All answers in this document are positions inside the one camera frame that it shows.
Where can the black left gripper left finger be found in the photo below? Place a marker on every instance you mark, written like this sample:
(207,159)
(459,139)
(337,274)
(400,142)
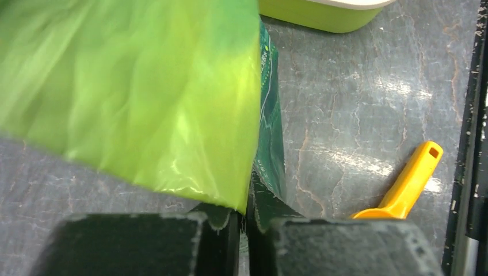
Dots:
(203,241)

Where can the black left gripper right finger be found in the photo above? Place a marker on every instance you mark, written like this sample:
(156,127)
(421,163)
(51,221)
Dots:
(283,242)

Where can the yellow plastic scoop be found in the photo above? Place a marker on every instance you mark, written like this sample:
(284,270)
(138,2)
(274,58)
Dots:
(401,197)

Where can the green cat litter bag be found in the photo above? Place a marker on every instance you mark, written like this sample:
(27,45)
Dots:
(179,97)

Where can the beige green litter box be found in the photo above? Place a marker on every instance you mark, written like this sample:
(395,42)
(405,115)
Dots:
(335,16)

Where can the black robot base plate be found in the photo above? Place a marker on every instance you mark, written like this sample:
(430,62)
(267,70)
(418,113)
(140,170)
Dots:
(465,250)

